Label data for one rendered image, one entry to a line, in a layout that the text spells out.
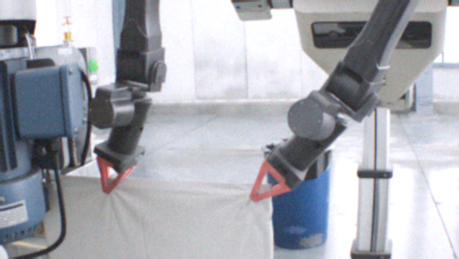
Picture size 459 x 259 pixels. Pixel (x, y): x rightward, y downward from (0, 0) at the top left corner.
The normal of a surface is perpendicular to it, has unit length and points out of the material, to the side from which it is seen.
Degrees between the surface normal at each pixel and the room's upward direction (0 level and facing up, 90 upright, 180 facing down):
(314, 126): 75
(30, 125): 90
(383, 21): 91
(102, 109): 86
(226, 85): 90
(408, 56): 130
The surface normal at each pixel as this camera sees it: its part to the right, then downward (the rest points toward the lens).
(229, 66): -0.26, 0.18
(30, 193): 0.95, 0.03
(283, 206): -0.63, 0.21
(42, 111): 0.14, 0.17
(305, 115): -0.49, -0.09
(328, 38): -0.21, 0.77
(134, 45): -0.44, 0.31
